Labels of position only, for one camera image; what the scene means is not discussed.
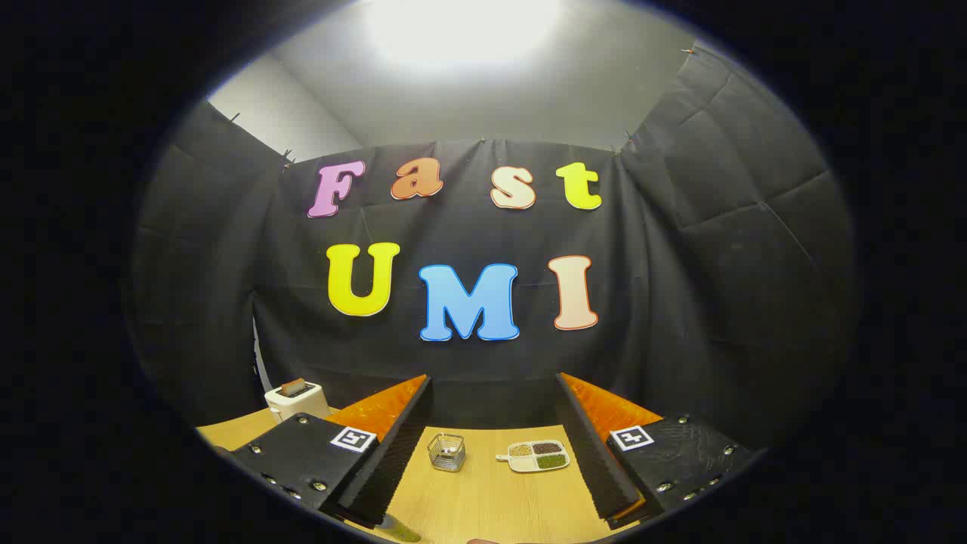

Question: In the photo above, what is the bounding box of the white divided dish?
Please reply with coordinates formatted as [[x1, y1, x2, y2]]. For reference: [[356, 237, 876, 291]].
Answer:
[[496, 440, 571, 474]]

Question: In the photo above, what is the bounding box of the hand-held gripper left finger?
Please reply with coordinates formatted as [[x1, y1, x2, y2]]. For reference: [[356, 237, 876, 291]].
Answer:
[[230, 373, 434, 528]]

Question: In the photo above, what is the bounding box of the wooden table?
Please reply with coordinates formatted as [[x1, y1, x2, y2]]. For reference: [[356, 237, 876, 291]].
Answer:
[[196, 408, 643, 544]]

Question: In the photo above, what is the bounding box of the wire mesh basket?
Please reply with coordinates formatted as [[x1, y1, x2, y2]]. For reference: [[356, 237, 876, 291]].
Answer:
[[428, 433, 466, 473]]

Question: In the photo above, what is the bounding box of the silver juice bottle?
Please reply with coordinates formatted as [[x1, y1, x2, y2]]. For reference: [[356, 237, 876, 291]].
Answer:
[[378, 514, 422, 543]]

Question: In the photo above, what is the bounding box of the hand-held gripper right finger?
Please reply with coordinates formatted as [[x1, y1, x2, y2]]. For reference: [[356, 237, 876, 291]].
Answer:
[[556, 372, 758, 530]]

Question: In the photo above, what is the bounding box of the white toaster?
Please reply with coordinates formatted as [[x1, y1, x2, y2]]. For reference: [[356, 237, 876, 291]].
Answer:
[[264, 380, 331, 424]]

